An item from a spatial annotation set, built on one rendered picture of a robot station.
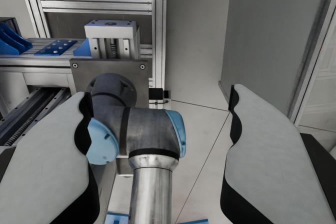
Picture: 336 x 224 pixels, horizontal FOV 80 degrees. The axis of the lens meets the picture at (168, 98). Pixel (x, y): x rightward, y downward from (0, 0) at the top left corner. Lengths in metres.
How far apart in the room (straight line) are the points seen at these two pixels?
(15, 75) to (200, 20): 1.23
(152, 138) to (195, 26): 1.29
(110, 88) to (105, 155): 0.18
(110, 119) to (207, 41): 1.32
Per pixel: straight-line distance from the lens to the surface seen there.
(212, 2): 1.63
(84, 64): 0.63
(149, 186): 0.43
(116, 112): 0.47
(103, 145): 0.46
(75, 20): 1.50
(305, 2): 0.84
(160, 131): 0.45
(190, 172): 2.57
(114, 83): 0.58
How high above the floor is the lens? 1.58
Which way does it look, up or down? 59 degrees down
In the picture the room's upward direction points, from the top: 177 degrees clockwise
